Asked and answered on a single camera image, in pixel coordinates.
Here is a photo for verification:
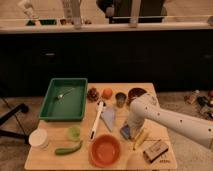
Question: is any white round container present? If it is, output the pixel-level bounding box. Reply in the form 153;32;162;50
29;129;49;149

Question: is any brown pine cone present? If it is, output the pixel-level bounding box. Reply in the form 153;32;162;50
87;87;99;102

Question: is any metal cup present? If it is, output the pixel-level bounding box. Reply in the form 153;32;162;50
115;92;127;108

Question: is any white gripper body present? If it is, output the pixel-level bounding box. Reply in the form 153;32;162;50
127;119;144;139

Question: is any orange bowl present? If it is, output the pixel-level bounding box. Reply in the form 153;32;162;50
89;134;121;168

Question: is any green cucumber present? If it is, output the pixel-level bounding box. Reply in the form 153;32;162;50
54;140;83;155

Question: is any yellow banana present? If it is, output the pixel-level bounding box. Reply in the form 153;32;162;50
133;129;149;150

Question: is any blue sponge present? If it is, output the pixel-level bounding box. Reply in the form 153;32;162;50
120;125;130;139

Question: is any wooden table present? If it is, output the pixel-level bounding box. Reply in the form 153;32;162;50
24;82;178;171

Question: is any light green cup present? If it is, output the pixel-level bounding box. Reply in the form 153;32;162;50
67;125;80;142

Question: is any dark red bowl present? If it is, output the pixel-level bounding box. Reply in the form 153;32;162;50
127;88;146;105

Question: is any grey blue cloth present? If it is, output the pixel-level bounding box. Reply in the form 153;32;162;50
101;107;115;132

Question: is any black chair base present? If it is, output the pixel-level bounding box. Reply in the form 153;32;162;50
0;87;30;145

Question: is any green plastic tray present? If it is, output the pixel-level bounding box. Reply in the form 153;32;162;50
39;78;88;121

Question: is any white handled brush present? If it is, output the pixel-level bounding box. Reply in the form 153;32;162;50
90;101;104;140

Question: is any metal spoon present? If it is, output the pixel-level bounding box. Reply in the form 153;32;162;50
55;88;75;100

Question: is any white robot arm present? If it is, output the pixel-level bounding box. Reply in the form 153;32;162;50
127;93;213;151

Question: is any orange fruit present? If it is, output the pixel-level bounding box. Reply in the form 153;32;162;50
102;88;113;99

